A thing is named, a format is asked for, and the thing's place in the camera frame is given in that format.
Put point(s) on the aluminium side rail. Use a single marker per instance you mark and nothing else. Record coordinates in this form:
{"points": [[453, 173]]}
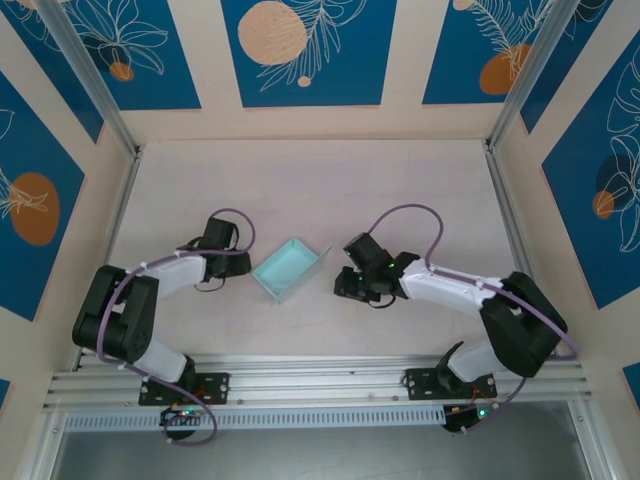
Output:
{"points": [[510, 200], [125, 200]]}

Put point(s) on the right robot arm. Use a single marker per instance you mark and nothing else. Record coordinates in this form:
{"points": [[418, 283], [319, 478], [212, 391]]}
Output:
{"points": [[520, 320]]}

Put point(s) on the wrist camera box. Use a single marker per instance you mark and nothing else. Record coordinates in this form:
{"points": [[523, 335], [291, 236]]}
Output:
{"points": [[365, 247], [220, 232]]}

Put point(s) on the teal paper box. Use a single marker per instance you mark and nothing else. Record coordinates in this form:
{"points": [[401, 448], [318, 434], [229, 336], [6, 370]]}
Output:
{"points": [[287, 267]]}

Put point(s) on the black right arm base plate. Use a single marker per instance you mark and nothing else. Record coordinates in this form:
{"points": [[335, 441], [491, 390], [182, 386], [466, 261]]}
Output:
{"points": [[420, 382]]}

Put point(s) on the blue floral wall panel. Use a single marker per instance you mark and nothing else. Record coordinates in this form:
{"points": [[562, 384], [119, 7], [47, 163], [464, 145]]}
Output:
{"points": [[45, 65], [575, 200], [30, 150], [585, 50], [450, 50], [150, 50], [350, 50]]}

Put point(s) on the aluminium mounting rail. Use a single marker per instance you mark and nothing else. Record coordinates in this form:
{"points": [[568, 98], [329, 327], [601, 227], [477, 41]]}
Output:
{"points": [[320, 380]]}

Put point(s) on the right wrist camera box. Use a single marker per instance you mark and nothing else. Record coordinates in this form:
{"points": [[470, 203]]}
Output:
{"points": [[365, 247]]}

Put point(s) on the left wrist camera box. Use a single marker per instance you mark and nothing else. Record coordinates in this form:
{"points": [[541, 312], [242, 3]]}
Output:
{"points": [[220, 232]]}

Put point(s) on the aluminium frame post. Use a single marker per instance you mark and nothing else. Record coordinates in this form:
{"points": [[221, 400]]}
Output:
{"points": [[96, 85], [531, 75]]}

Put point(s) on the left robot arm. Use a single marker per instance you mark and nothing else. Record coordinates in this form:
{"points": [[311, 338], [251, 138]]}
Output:
{"points": [[125, 320]]}

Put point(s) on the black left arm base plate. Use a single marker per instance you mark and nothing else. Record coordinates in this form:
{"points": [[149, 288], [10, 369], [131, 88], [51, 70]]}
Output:
{"points": [[215, 387]]}

